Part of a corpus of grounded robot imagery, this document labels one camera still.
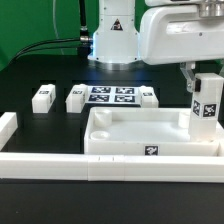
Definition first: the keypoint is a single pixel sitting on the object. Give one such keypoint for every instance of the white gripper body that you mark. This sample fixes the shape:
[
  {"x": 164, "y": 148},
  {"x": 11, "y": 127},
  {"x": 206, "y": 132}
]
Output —
[{"x": 176, "y": 31}]

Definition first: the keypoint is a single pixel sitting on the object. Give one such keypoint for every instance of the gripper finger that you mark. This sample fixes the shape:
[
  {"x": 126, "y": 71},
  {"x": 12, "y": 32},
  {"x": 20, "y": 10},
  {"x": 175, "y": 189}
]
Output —
[{"x": 192, "y": 83}]

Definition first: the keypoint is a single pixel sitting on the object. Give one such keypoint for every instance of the white desk top tray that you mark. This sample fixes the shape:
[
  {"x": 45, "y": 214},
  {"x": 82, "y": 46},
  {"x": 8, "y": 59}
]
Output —
[{"x": 145, "y": 132}]

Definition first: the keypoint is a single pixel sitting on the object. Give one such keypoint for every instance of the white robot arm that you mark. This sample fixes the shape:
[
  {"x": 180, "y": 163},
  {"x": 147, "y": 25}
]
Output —
[{"x": 116, "y": 40}]

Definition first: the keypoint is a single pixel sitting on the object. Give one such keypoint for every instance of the fiducial marker board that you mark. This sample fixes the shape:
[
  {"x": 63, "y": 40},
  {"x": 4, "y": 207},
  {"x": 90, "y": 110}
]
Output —
[{"x": 113, "y": 95}]

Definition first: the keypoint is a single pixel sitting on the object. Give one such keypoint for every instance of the white left fence block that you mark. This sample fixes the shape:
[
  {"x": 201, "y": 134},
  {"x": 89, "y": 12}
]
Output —
[{"x": 8, "y": 125}]

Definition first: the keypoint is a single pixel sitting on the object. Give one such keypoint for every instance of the white front fence bar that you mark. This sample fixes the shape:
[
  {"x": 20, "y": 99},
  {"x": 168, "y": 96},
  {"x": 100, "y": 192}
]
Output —
[{"x": 111, "y": 167}]

